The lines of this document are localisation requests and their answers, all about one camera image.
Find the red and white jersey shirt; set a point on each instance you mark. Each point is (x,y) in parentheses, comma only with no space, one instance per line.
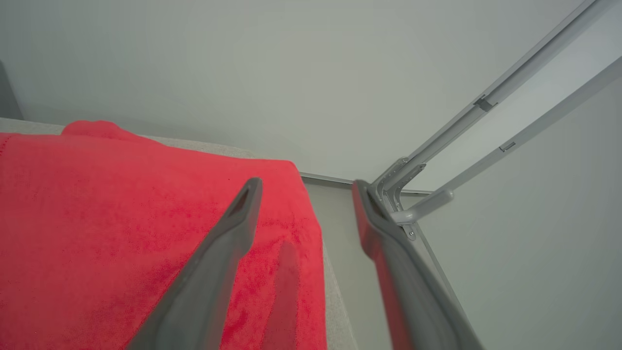
(97,218)

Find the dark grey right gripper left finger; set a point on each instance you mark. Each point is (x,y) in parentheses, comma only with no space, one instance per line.
(204,296)

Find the grey glass door frame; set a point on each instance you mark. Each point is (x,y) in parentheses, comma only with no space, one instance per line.
(486,99)

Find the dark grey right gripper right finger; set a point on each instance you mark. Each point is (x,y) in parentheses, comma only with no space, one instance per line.
(423,311)

